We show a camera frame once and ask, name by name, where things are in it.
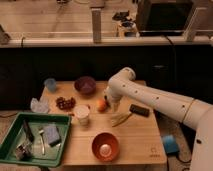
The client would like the grey metal post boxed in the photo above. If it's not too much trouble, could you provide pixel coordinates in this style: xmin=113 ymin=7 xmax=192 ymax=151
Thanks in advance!
xmin=92 ymin=8 xmax=101 ymax=43

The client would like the white plastic spoon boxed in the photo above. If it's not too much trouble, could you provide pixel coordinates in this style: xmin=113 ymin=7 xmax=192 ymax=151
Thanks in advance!
xmin=39 ymin=129 xmax=45 ymax=155

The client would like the blue plastic cup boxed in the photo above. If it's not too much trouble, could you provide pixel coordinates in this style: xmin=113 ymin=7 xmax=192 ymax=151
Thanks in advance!
xmin=44 ymin=78 xmax=56 ymax=92

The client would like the black monitor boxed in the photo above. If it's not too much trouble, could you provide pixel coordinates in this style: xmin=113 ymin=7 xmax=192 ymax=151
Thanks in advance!
xmin=136 ymin=0 xmax=193 ymax=36

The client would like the wooden box with items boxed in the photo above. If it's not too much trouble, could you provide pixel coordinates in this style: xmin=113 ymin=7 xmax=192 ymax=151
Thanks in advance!
xmin=117 ymin=21 xmax=139 ymax=37

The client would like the purple bowl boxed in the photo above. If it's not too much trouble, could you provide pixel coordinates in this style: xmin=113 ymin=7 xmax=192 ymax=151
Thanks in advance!
xmin=74 ymin=76 xmax=96 ymax=95

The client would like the black spatula in tray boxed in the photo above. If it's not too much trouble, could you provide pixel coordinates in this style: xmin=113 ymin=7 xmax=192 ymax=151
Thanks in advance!
xmin=23 ymin=120 xmax=34 ymax=142

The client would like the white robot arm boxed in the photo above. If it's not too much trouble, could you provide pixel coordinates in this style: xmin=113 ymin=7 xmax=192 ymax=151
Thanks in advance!
xmin=105 ymin=67 xmax=213 ymax=171

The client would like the crumpled clear plastic bag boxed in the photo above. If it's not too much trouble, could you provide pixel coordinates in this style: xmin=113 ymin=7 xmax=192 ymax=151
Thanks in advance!
xmin=30 ymin=98 xmax=49 ymax=113

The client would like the small metal cup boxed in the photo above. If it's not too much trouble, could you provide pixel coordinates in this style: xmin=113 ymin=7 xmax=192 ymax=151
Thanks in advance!
xmin=104 ymin=96 xmax=111 ymax=107

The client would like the green plastic tray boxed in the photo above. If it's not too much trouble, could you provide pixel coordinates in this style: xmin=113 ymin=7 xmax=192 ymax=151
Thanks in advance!
xmin=0 ymin=112 xmax=71 ymax=168

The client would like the blue sponge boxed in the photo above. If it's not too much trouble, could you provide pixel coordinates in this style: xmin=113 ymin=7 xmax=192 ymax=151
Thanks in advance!
xmin=44 ymin=124 xmax=61 ymax=146

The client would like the red grape bunch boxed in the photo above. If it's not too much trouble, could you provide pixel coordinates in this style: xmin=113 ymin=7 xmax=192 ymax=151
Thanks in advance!
xmin=56 ymin=97 xmax=76 ymax=110

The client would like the orange bowl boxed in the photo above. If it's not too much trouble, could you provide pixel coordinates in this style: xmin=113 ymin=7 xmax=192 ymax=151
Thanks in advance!
xmin=92 ymin=132 xmax=119 ymax=162

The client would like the white paper cup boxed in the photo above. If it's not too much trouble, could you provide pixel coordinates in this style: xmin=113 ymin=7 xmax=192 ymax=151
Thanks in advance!
xmin=73 ymin=105 xmax=90 ymax=126

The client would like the crumpled foil wrapper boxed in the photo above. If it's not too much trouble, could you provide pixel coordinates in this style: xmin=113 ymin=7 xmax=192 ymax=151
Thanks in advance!
xmin=15 ymin=140 xmax=32 ymax=160

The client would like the orange apple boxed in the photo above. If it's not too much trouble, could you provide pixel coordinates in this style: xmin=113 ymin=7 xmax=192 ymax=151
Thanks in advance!
xmin=96 ymin=99 xmax=107 ymax=112

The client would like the blue tape roll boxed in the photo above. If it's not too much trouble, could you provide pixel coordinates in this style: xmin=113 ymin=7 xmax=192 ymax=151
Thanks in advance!
xmin=162 ymin=135 xmax=179 ymax=154

